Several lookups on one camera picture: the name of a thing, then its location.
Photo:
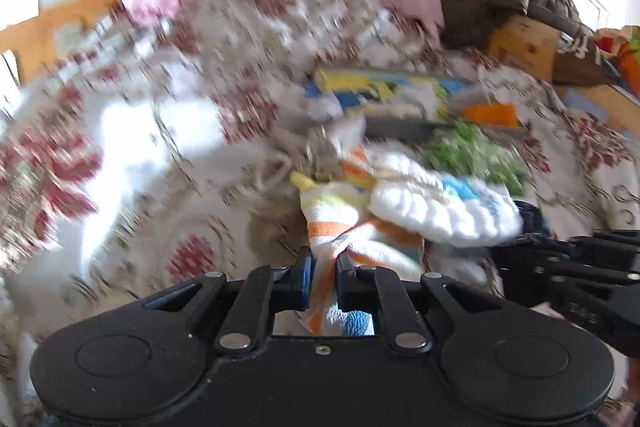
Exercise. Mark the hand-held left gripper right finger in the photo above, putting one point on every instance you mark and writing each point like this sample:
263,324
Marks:
345,282

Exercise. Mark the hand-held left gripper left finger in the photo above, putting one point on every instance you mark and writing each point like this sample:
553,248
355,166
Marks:
303,279

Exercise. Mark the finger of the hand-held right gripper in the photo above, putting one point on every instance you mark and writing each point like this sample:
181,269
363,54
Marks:
575,264

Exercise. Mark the orange striped towel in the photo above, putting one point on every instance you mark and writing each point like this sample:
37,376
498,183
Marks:
330,227

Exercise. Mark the white quilted cloth blue print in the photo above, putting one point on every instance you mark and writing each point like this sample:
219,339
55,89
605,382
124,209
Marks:
445,212

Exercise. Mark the orange plastic clip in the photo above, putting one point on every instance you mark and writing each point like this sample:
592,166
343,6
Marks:
490,114

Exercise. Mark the grey box cartoon lining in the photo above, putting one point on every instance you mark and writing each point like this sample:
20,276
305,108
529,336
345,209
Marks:
360,84

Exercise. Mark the yellow orange cloth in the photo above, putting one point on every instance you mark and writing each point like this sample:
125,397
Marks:
350,172

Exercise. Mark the green frilly cloth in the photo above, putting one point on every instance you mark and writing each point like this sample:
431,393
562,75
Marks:
470,152

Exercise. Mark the brown cloth white print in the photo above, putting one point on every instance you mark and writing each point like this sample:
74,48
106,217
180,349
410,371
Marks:
580,69

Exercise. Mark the floral satin bedspread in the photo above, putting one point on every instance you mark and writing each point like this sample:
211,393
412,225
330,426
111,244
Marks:
150,157

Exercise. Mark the colourful clothes pile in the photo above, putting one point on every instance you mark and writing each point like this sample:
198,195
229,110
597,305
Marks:
625,52

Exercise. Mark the wooden bunk frame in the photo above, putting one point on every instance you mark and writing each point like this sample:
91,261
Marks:
520,42

